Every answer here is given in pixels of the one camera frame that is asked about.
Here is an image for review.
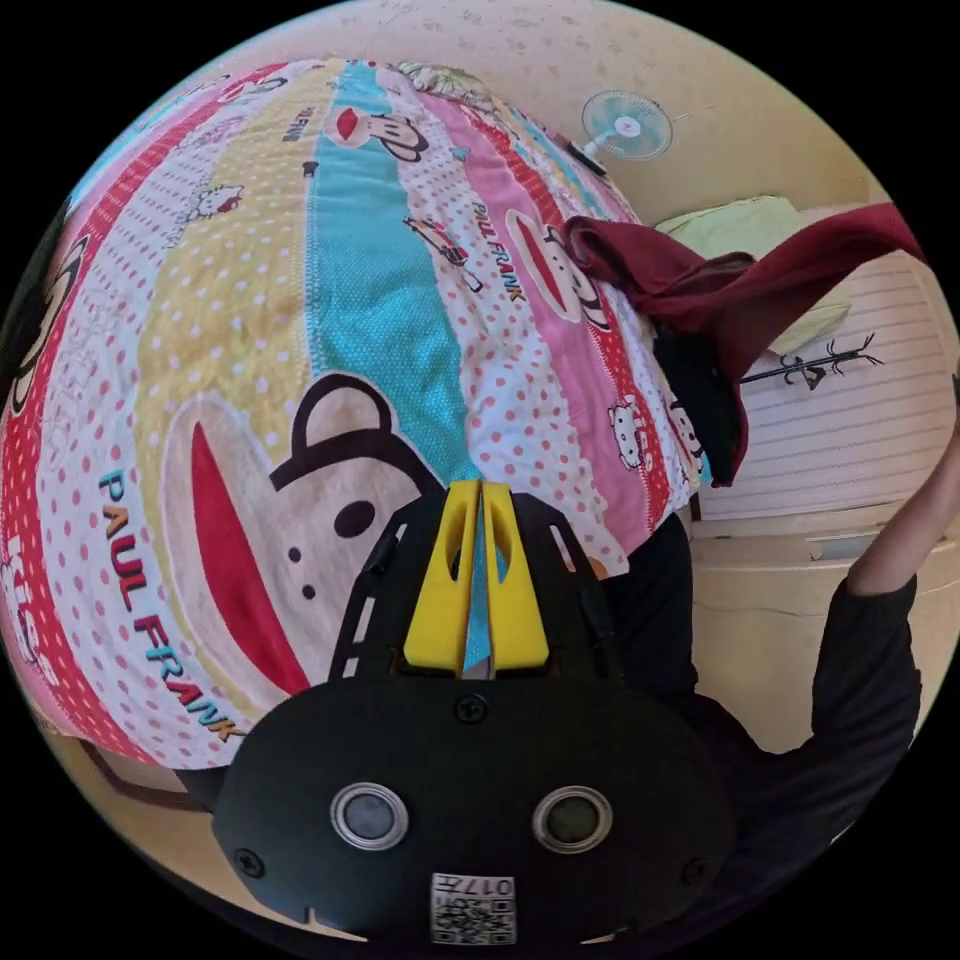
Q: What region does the light green pillow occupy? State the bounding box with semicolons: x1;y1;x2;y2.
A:
656;194;853;355

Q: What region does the person's right forearm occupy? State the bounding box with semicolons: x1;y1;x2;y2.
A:
847;427;960;601

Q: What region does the bed with cartoon printed sheet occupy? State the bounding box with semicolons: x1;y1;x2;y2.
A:
0;58;714;774

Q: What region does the person's body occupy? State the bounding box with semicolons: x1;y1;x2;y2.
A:
599;329;925;913

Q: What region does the light blue wall fan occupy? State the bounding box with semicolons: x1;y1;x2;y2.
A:
579;89;674;164

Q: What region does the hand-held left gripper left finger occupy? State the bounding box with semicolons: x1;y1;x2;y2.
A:
402;479;482;670

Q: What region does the red thermal shirt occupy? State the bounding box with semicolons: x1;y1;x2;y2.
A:
562;200;925;489

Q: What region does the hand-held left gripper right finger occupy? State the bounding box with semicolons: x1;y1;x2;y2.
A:
482;482;550;670

